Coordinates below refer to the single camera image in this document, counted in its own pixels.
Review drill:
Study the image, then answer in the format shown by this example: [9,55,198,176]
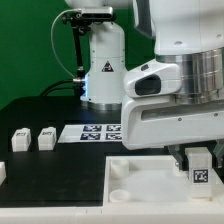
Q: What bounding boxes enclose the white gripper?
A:
[121,96,224,171]

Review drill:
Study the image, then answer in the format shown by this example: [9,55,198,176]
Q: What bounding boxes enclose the white square tabletop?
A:
[103,156,224,205]

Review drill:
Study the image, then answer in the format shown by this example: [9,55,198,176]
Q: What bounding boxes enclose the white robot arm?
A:
[121,0,224,166]

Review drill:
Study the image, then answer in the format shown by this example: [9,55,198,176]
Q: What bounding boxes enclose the white sheet with AprilTags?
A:
[58,124,122,143]

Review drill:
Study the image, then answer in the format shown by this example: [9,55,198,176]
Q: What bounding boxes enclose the white block left edge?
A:
[0,162,6,185]

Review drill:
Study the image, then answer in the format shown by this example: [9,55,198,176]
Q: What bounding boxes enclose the white obstacle wall fence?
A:
[0,202,224,224]

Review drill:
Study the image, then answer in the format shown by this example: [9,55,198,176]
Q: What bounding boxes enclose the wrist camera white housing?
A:
[124,59,182,98]

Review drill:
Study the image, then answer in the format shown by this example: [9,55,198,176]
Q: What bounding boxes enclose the black cables at base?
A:
[39,79,83,98]

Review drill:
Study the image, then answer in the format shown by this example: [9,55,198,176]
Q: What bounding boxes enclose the black camera on stand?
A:
[62,7,116,95]

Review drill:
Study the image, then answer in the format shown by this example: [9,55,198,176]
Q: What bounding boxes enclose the grey camera cable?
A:
[50,8,83,79]

